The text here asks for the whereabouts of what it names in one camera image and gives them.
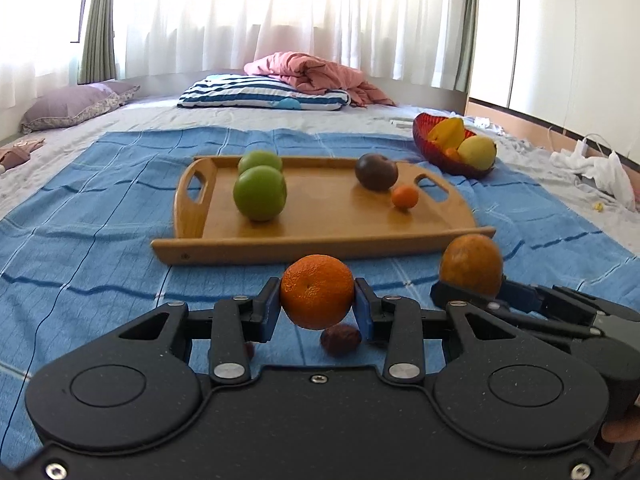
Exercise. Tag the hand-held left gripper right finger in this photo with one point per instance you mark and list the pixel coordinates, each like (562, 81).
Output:
(362, 310)

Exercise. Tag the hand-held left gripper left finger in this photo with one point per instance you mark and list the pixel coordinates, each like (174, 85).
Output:
(272, 307)

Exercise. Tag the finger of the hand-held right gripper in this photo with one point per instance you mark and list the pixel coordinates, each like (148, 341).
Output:
(520, 295)
(442, 292)

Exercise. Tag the brownish orange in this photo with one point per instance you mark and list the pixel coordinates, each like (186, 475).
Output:
(472, 265)

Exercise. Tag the orange mandarin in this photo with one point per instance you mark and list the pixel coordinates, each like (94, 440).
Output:
(317, 290)

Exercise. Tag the small orange kumquat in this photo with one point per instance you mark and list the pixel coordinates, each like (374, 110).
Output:
(405, 197)

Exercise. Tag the wooden tray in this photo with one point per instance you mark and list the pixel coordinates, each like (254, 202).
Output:
(325, 210)

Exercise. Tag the green apple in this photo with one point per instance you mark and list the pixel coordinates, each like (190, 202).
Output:
(260, 160)
(260, 192)

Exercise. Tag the dark purple round fruit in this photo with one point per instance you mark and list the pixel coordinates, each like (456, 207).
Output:
(376, 172)

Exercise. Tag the person's right hand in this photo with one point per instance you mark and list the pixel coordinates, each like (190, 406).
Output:
(616, 427)

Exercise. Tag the small orange fruit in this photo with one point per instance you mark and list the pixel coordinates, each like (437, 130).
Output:
(452, 154)

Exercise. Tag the yellow pear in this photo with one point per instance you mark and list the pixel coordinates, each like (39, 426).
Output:
(477, 152)

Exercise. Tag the white crumpled clothes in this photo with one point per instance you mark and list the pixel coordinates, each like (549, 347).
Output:
(600, 172)

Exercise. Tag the red glass bowl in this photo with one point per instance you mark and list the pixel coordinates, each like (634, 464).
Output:
(425, 135)

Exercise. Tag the yellow star fruit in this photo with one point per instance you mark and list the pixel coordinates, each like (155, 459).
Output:
(450, 132)

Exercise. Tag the wooden side board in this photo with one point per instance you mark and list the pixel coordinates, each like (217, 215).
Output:
(525, 127)

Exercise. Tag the small white packet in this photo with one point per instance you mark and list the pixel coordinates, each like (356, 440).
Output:
(401, 123)

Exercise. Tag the blue checked blanket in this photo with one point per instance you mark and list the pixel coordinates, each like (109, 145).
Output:
(100, 260)

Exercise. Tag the blue white striped pillow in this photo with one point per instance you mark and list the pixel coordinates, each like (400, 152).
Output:
(240, 92)

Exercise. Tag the white floral bed sheet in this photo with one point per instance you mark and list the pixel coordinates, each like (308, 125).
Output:
(150, 115)

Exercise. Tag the pink quilt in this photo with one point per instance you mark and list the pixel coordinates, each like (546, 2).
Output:
(320, 72)

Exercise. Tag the green curtain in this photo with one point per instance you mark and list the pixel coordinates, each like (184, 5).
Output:
(465, 35)
(97, 35)

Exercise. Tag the white wardrobe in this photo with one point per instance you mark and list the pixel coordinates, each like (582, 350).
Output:
(550, 35)

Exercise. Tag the purple pillow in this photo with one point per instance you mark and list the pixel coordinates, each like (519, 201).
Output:
(70, 105)

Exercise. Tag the white sheer curtain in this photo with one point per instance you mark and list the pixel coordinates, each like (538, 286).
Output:
(250, 10)

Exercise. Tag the brown cloth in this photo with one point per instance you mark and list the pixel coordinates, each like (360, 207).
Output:
(15, 155)

